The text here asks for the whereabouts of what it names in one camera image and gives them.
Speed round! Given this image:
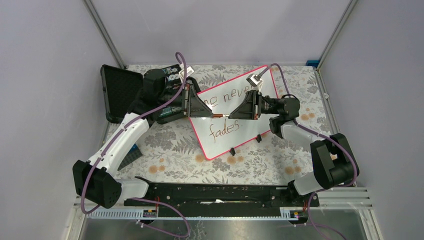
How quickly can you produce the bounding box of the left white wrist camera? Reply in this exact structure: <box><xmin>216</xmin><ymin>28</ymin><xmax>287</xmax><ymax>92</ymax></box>
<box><xmin>178</xmin><ymin>65</ymin><xmax>195</xmax><ymax>81</ymax></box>

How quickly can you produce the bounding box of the black poker chip case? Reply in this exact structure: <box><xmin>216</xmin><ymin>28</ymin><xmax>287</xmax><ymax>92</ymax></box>
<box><xmin>100</xmin><ymin>64</ymin><xmax>200</xmax><ymax>125</ymax></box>

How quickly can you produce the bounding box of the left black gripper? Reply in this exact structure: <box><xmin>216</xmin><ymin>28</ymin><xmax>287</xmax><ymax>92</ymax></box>
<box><xmin>158</xmin><ymin>83</ymin><xmax>214</xmax><ymax>117</ymax></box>

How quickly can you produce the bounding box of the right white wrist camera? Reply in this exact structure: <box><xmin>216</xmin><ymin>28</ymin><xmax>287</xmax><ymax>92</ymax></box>
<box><xmin>246</xmin><ymin>73</ymin><xmax>264</xmax><ymax>92</ymax></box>

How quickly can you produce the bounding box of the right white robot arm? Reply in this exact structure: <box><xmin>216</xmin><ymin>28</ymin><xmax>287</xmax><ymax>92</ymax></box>
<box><xmin>228</xmin><ymin>90</ymin><xmax>359</xmax><ymax>206</ymax></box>

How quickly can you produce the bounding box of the pink framed whiteboard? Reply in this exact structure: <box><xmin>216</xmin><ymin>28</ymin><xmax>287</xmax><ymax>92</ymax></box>
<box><xmin>189</xmin><ymin>65</ymin><xmax>273</xmax><ymax>160</ymax></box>

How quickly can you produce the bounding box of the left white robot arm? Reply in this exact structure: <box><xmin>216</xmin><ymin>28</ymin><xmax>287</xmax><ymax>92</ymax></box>
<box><xmin>72</xmin><ymin>64</ymin><xmax>215</xmax><ymax>214</ymax></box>

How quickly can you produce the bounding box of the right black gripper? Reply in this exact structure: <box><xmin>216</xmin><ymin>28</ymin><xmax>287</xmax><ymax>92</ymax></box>
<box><xmin>228</xmin><ymin>90</ymin><xmax>279</xmax><ymax>120</ymax></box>

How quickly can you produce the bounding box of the white slotted cable duct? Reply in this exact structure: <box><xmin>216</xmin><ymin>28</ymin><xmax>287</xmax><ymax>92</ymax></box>
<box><xmin>86</xmin><ymin>207</ymin><xmax>301</xmax><ymax>221</ymax></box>

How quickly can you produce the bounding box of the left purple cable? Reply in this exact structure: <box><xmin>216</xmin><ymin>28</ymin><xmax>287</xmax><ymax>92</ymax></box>
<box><xmin>80</xmin><ymin>51</ymin><xmax>192</xmax><ymax>239</ymax></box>

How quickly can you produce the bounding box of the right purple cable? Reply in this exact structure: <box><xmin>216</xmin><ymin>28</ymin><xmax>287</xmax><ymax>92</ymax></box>
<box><xmin>256</xmin><ymin>62</ymin><xmax>361</xmax><ymax>240</ymax></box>

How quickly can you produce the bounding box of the purple cable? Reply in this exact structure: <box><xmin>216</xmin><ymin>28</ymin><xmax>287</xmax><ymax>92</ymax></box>
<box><xmin>256</xmin><ymin>62</ymin><xmax>361</xmax><ymax>240</ymax></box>
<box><xmin>80</xmin><ymin>51</ymin><xmax>192</xmax><ymax>239</ymax></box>

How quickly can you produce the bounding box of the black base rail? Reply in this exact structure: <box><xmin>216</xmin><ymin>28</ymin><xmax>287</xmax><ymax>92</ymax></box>
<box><xmin>124</xmin><ymin>181</ymin><xmax>320</xmax><ymax>218</ymax></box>

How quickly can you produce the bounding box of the floral patterned table mat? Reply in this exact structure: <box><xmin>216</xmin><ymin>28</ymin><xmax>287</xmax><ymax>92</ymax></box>
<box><xmin>116</xmin><ymin>66</ymin><xmax>333</xmax><ymax>185</ymax></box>

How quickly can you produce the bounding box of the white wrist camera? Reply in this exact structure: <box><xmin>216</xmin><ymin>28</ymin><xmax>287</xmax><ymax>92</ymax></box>
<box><xmin>246</xmin><ymin>73</ymin><xmax>264</xmax><ymax>92</ymax></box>
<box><xmin>178</xmin><ymin>65</ymin><xmax>195</xmax><ymax>81</ymax></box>

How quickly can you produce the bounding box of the blue corner bracket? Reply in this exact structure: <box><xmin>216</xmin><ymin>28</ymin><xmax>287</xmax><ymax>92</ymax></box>
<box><xmin>305</xmin><ymin>60</ymin><xmax>320</xmax><ymax>68</ymax></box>

